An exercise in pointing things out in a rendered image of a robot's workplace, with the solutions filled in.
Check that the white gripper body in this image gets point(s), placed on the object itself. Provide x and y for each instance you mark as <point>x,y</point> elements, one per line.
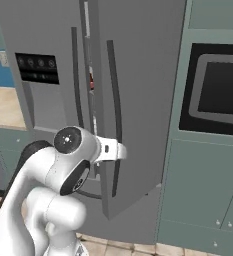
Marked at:
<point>122,151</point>

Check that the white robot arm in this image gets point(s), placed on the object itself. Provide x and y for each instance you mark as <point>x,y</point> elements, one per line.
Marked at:
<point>34,170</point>

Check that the plain grey fridge door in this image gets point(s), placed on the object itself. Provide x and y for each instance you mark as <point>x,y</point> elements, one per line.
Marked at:
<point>144,100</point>

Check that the grey fridge body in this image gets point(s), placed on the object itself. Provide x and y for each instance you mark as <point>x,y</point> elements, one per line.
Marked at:
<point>87,20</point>

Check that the grey fridge door with dispenser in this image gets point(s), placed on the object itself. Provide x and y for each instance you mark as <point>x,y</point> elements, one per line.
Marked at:
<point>44,26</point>

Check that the wide teal cabinet door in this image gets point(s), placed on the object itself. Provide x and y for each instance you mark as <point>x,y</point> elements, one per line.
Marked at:
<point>198,180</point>

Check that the small white cabinet knob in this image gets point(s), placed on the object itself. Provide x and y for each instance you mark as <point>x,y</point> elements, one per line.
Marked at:
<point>18,140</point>
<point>229,225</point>
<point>217,222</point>
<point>215,244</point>

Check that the teal cabinet drawer front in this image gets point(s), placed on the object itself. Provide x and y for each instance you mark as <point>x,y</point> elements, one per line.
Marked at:
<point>188,238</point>

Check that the black built-in oven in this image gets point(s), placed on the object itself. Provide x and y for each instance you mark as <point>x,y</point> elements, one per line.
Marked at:
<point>218,90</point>

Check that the teal base cabinet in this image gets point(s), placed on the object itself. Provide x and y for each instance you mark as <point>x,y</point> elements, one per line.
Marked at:
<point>8,156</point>

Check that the teal cabinet door above oven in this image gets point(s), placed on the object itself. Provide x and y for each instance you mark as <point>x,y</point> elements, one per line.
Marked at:
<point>218,13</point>

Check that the tall teal cabinet frame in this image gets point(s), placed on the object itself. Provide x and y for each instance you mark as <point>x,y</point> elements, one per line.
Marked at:
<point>181,33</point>

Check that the white wall outlet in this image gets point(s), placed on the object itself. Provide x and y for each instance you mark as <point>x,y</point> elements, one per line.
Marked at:
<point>3,58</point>

